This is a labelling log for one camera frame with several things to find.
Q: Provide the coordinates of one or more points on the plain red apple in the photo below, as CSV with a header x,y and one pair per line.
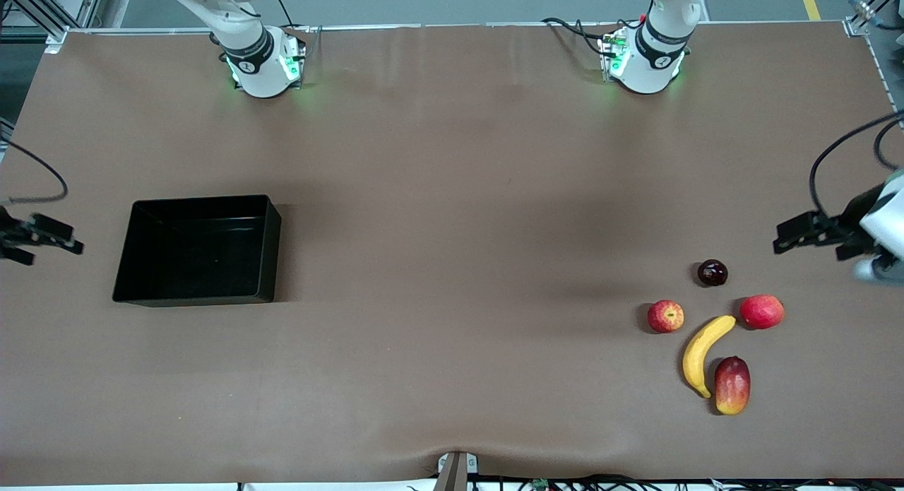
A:
x,y
762,312

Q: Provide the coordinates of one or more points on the metal camera mount clamp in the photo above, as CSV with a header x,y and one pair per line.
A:
x,y
457,471

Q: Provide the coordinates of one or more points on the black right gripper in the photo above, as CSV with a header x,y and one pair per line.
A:
x,y
10,235

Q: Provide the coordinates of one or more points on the brown table mat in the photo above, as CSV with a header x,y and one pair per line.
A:
x,y
424,265

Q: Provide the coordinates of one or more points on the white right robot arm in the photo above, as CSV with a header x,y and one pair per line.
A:
x,y
254,67

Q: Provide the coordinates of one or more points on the aluminium frame profile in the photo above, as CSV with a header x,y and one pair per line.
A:
x,y
865,14
42,10

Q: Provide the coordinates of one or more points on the red yellow mango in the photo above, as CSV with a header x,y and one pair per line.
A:
x,y
732,385

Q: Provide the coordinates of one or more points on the red yellow striped apple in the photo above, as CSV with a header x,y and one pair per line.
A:
x,y
665,316

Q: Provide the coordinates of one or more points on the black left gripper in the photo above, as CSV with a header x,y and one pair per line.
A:
x,y
852,225

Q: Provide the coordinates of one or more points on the yellow banana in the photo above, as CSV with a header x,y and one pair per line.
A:
x,y
696,360

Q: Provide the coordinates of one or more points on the black plastic box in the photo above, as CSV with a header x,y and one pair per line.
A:
x,y
198,265

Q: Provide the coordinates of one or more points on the dark purple plum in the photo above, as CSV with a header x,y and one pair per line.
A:
x,y
712,273

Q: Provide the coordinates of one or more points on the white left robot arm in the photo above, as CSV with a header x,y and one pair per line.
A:
x,y
650,60

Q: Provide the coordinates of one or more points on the yellow floor tape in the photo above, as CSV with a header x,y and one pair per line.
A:
x,y
808,0

